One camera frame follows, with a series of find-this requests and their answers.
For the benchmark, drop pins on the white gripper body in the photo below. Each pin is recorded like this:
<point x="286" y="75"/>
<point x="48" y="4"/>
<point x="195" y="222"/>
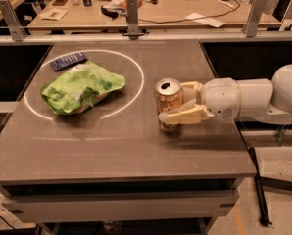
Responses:
<point x="220" y="97"/>

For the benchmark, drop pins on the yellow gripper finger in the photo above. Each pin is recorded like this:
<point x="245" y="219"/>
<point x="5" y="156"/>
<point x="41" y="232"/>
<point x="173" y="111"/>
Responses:
<point x="188" y="113"/>
<point x="191" y="93"/>

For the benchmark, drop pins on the orange soda can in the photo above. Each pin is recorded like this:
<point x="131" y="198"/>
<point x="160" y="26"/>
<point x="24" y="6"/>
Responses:
<point x="168" y="94"/>

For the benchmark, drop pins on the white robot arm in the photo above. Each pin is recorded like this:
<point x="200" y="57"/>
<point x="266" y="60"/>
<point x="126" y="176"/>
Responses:
<point x="263" y="100"/>

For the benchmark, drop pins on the white paper sheet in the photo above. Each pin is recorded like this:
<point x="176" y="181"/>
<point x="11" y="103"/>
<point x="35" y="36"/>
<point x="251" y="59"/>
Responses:
<point x="201" y="19"/>

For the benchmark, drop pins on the black sunglasses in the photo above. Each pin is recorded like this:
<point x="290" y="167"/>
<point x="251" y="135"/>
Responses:
<point x="108" y="13"/>

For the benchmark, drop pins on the green chip bag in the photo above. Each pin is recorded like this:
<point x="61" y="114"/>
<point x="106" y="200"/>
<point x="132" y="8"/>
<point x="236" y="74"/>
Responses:
<point x="80" y="88"/>

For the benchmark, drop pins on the blue snack bar wrapper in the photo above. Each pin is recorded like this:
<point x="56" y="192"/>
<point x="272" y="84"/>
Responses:
<point x="68" y="61"/>

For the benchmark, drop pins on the black floor pole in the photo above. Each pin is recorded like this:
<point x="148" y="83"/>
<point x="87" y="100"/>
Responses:
<point x="264" y="217"/>

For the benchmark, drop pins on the brown paper packet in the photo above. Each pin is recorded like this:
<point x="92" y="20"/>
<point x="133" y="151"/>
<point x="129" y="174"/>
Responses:
<point x="54" y="14"/>

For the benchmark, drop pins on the white table drawer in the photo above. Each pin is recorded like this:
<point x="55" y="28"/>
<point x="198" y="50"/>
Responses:
<point x="128" y="206"/>

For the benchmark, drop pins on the metal bracket middle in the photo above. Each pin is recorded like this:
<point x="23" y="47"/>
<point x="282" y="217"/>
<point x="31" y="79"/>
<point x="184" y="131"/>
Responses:
<point x="132" y="31"/>

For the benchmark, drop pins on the metal bracket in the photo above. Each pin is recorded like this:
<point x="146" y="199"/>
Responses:
<point x="132" y="31"/>
<point x="251" y="26"/>
<point x="16" y="30"/>

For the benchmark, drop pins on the metal bracket right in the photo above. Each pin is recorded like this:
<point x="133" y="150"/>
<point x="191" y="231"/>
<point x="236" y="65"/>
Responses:
<point x="251" y="26"/>

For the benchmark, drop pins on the metal bracket left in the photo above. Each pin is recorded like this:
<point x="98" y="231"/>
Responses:
<point x="16" y="30"/>

